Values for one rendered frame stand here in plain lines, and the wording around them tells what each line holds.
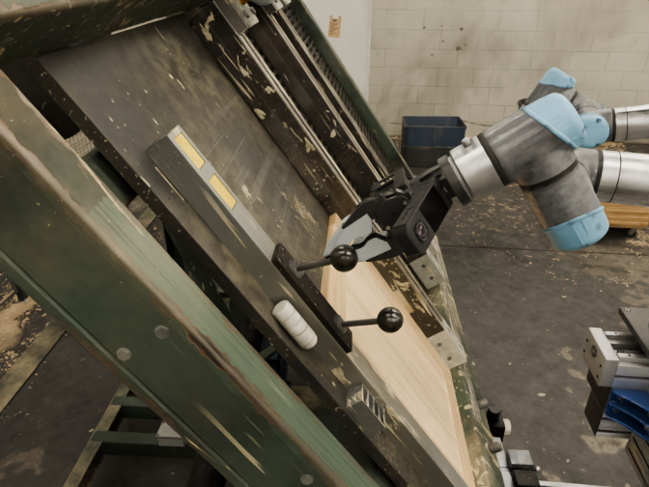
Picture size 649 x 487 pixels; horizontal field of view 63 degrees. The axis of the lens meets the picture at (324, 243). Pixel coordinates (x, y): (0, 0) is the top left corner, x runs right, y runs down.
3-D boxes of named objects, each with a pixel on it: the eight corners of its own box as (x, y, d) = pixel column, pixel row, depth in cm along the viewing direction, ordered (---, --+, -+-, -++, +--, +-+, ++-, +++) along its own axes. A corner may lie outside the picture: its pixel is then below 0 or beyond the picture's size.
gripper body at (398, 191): (392, 226, 79) (465, 186, 75) (396, 255, 72) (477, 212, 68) (365, 186, 76) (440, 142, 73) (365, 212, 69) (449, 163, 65)
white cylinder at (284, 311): (269, 317, 76) (301, 354, 79) (286, 307, 75) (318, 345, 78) (272, 304, 78) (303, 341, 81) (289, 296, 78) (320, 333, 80)
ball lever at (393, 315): (335, 342, 84) (402, 338, 74) (322, 326, 82) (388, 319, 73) (346, 325, 86) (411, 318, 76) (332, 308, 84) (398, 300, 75)
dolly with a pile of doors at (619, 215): (645, 241, 401) (662, 191, 382) (573, 238, 406) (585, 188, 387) (614, 208, 455) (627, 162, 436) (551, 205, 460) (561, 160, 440)
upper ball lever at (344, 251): (290, 288, 79) (355, 275, 70) (275, 270, 78) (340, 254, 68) (302, 271, 81) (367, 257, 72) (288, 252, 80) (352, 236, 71)
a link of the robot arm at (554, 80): (582, 84, 127) (551, 65, 127) (552, 124, 132) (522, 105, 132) (578, 80, 134) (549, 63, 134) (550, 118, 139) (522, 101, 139)
